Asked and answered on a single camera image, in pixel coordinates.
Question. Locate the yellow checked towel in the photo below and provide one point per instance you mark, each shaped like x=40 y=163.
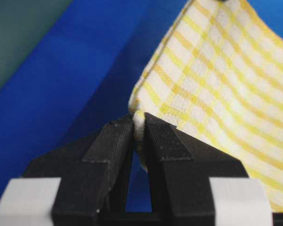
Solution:
x=217 y=75

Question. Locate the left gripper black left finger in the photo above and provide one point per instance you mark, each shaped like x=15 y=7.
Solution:
x=70 y=185

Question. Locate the grey-green backdrop sheet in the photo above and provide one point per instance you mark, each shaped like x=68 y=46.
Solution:
x=23 y=23

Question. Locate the blue table cloth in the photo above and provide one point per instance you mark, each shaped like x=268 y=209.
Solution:
x=82 y=73

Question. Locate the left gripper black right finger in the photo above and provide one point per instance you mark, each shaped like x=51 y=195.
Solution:
x=195 y=184

